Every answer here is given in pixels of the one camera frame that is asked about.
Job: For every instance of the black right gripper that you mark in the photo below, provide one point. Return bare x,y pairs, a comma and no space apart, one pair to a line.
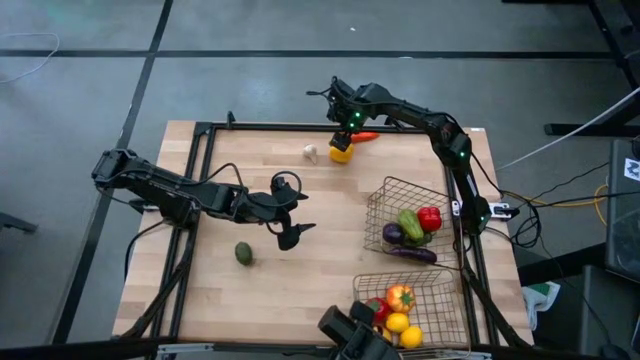
352,107

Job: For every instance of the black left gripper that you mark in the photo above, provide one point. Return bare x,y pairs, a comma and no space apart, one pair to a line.
260,207

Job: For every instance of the yellow bell pepper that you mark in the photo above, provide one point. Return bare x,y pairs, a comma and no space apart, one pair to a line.
342,156

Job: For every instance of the orange carrot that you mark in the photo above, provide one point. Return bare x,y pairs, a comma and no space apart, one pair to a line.
366,137

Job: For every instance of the white garlic bulb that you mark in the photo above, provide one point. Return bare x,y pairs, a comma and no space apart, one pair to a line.
310,151

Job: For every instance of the dark purple round vegetable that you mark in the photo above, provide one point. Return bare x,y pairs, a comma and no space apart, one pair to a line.
393,233

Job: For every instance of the light green bell pepper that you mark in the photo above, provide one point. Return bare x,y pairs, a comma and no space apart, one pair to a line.
410,224

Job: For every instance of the red bell pepper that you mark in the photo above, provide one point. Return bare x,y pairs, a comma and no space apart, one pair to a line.
430,219

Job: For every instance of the long purple eggplant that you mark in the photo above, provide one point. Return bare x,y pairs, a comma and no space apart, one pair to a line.
412,254

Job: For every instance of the dark green cucumber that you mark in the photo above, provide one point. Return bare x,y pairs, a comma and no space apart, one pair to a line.
422,239

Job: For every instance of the red tomato with green stem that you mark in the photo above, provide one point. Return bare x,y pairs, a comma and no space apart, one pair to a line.
381,310

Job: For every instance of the yellow lemon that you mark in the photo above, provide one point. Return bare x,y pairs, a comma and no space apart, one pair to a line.
411,337
397,323

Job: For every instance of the yellow-orange mango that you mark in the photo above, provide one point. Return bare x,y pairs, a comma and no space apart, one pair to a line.
386,334

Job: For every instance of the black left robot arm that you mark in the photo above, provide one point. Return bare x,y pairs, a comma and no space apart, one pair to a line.
165,187

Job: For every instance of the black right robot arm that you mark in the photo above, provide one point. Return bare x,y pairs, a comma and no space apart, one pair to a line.
450,142

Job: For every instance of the dark green avocado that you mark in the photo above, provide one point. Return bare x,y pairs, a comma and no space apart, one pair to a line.
243,253

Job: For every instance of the black boxy device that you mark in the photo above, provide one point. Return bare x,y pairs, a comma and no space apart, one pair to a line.
360,345

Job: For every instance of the black metal floor stand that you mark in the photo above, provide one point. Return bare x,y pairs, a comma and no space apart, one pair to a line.
575,129

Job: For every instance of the black horizontal beam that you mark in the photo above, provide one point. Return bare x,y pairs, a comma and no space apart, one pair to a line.
75,351

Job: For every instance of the white and green cloth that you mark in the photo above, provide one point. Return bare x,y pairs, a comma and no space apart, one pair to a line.
540,300

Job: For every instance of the black stand foot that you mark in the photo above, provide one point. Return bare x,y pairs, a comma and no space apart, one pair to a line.
17,222

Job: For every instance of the white sticker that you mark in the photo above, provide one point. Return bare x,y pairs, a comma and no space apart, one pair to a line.
632,169

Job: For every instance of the dark grey box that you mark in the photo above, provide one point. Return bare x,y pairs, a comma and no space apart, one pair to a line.
622,225

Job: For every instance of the black equipment case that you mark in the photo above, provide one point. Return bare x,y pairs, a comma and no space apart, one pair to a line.
600,320

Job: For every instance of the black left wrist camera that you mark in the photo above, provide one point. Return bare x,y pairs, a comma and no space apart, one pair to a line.
282,186

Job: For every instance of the black metal table frame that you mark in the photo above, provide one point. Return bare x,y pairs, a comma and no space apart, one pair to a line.
275,127

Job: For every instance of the black frame clamp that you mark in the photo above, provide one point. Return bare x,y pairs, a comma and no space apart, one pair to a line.
230,120

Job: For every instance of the silver mounting bracket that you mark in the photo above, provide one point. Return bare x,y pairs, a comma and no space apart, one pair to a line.
145,205
502,211

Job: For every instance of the black diagonal frame strut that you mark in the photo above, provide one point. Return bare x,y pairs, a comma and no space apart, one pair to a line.
492,310
160,295

